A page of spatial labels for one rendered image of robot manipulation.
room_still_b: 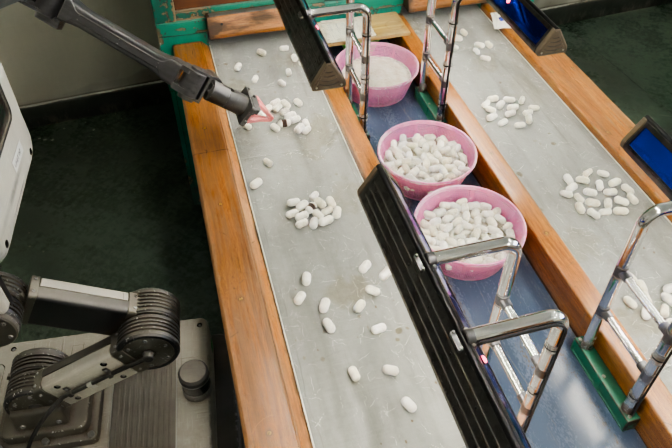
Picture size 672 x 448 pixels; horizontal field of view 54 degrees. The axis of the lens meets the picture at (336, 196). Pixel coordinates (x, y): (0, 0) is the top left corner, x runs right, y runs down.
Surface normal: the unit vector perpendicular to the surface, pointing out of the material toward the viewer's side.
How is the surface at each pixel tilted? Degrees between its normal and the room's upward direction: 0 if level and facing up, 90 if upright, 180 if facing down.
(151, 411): 0
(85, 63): 90
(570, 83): 0
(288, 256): 0
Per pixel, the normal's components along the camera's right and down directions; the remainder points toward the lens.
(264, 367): 0.00, -0.73
